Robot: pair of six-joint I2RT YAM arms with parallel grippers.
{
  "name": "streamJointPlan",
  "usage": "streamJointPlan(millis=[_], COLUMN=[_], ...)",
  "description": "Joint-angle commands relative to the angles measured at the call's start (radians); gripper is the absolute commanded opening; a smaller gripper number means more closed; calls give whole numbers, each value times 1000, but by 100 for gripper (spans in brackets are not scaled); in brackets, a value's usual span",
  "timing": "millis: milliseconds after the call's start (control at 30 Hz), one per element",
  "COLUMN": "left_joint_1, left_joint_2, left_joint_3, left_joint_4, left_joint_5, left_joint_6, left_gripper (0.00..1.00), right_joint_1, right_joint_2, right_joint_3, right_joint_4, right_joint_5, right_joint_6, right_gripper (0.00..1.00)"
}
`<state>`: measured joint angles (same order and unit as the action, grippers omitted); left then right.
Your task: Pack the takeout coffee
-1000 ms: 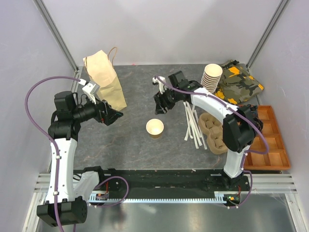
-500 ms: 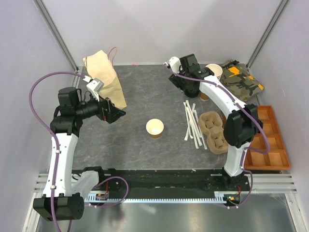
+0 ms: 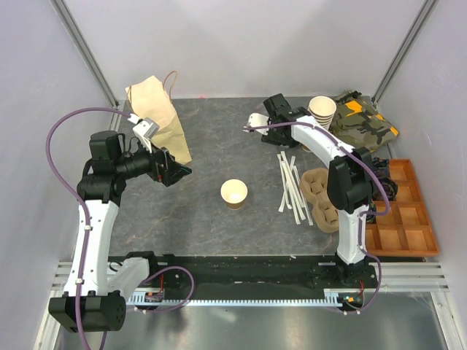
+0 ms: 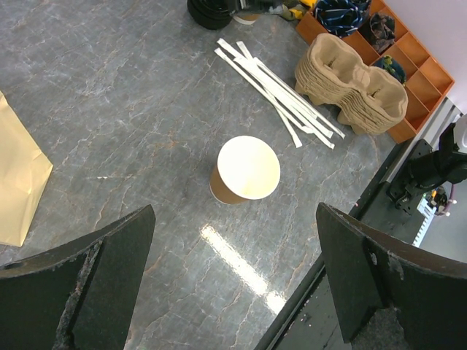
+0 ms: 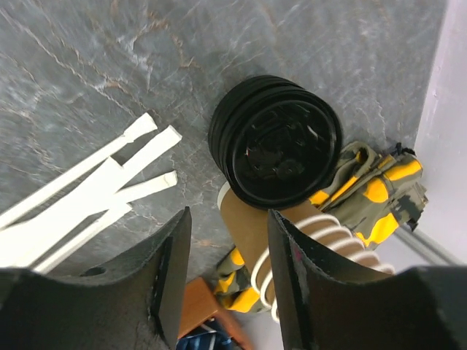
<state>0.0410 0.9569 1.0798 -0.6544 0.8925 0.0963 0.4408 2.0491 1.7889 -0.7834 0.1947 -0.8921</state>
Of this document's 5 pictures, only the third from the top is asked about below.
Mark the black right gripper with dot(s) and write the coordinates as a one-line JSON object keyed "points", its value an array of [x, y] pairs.
{"points": [[269, 138]]}

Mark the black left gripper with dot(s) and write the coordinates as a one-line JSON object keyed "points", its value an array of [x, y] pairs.
{"points": [[171, 171]]}

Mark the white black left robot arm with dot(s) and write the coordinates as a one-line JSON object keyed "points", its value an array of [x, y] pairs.
{"points": [[92, 301]]}

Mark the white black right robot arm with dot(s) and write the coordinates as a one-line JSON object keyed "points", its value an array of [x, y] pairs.
{"points": [[350, 178]]}

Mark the brown paper takeout bag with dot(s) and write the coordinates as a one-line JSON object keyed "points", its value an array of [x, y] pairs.
{"points": [[149, 99]]}

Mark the stack of paper cups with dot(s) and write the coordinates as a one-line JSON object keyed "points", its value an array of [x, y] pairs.
{"points": [[323, 109]]}

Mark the camouflage fabric cloth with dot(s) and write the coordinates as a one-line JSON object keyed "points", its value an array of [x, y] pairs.
{"points": [[357, 122]]}

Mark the cardboard cup carrier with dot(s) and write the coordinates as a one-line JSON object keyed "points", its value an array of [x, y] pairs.
{"points": [[313, 184]]}

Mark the orange compartment tray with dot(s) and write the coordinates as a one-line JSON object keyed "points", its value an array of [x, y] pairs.
{"points": [[406, 230]]}

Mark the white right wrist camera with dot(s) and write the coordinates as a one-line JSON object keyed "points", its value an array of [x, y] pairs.
{"points": [[256, 120]]}

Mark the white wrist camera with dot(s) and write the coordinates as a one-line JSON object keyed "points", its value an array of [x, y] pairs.
{"points": [[256, 120], [144, 130]]}

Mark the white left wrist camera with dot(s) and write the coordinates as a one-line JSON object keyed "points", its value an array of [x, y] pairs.
{"points": [[144, 130]]}

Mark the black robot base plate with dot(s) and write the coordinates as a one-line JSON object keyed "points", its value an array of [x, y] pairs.
{"points": [[310, 271]]}

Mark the white slotted cable duct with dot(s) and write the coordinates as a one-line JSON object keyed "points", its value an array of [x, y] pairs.
{"points": [[145, 299]]}

